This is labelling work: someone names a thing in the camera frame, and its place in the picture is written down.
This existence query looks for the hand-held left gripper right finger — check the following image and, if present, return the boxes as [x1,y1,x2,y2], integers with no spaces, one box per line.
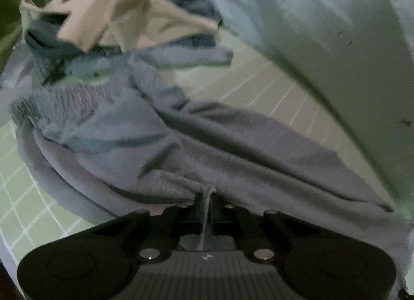
[212,194,321,263]

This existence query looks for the pale printed bed sheet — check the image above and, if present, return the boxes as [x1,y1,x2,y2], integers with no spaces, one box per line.
[171,0,414,216]

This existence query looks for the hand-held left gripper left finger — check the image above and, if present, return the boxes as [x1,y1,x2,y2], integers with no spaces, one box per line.
[94,193,205,262]

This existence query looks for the pale lilac cloth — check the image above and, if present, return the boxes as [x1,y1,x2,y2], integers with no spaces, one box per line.
[0,56,36,100]

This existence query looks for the beige garment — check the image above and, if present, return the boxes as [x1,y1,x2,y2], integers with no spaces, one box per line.
[19,0,220,53]

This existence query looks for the gray sweatpants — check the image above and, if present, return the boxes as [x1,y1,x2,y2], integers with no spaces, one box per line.
[10,44,411,291]

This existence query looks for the dark gray garment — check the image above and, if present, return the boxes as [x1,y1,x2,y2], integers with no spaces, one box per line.
[24,0,224,84]

